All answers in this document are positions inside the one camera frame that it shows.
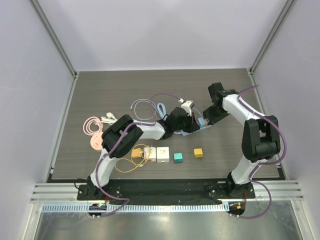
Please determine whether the teal plug adapter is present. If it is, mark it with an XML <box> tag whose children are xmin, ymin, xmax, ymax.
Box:
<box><xmin>173</xmin><ymin>152</ymin><xmax>184</xmax><ymax>164</ymax></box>

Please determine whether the white cube socket plain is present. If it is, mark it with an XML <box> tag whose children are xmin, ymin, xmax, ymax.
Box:
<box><xmin>156</xmin><ymin>146</ymin><xmax>170</xmax><ymax>163</ymax></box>

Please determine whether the white cube socket tiger sticker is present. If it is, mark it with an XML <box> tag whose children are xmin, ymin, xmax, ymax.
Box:
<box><xmin>143</xmin><ymin>146</ymin><xmax>157</xmax><ymax>162</ymax></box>

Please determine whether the yellow orange plug adapter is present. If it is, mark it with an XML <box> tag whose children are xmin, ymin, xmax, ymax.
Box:
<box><xmin>131</xmin><ymin>148</ymin><xmax>143</xmax><ymax>159</ymax></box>

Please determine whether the light blue power strip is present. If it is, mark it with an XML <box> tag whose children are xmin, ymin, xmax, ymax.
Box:
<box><xmin>174</xmin><ymin>125</ymin><xmax>213</xmax><ymax>137</ymax></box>

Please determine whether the light blue plug adapter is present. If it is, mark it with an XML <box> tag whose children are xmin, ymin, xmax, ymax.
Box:
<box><xmin>198</xmin><ymin>117</ymin><xmax>206</xmax><ymax>126</ymax></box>

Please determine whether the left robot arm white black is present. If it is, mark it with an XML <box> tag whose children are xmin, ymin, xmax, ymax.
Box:
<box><xmin>86</xmin><ymin>107</ymin><xmax>201</xmax><ymax>200</ymax></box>

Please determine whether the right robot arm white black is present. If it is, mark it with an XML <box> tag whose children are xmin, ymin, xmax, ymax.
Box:
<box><xmin>203</xmin><ymin>82</ymin><xmax>281</xmax><ymax>198</ymax></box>

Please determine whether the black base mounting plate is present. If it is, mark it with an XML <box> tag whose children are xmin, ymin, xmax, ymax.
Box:
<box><xmin>77</xmin><ymin>178</ymin><xmax>256</xmax><ymax>207</ymax></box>

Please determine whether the yellow thin cable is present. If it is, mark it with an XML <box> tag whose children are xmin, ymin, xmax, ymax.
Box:
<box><xmin>114</xmin><ymin>143</ymin><xmax>153</xmax><ymax>173</ymax></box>

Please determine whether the thin light blue USB cable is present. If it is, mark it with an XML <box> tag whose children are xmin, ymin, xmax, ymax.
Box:
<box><xmin>130</xmin><ymin>99</ymin><xmax>158</xmax><ymax>121</ymax></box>

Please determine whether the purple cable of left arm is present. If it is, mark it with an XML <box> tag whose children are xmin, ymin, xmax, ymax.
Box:
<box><xmin>94</xmin><ymin>92</ymin><xmax>185</xmax><ymax>218</ymax></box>

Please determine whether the white bundled cable with plug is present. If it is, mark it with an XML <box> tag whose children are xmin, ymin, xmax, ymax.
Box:
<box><xmin>100</xmin><ymin>112</ymin><xmax>118</xmax><ymax>125</ymax></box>

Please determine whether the right aluminium frame post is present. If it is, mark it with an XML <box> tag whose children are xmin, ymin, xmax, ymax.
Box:
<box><xmin>248</xmin><ymin>0</ymin><xmax>297</xmax><ymax>76</ymax></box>

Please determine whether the aluminium frame post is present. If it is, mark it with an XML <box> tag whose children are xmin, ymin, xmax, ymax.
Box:
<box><xmin>248</xmin><ymin>0</ymin><xmax>297</xmax><ymax>76</ymax></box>
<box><xmin>29</xmin><ymin>0</ymin><xmax>77</xmax><ymax>79</ymax></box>

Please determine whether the pink coiled power cable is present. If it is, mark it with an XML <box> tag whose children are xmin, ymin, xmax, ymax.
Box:
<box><xmin>83</xmin><ymin>116</ymin><xmax>106</xmax><ymax>137</ymax></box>

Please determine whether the aluminium frame rail front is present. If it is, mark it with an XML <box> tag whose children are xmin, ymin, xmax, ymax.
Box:
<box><xmin>30</xmin><ymin>180</ymin><xmax>304</xmax><ymax>203</ymax></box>

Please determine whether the white slotted cable duct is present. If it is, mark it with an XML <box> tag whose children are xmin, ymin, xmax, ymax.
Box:
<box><xmin>41</xmin><ymin>202</ymin><xmax>230</xmax><ymax>214</ymax></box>

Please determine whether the left aluminium frame post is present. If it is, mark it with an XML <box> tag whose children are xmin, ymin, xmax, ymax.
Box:
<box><xmin>29</xmin><ymin>0</ymin><xmax>77</xmax><ymax>79</ymax></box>

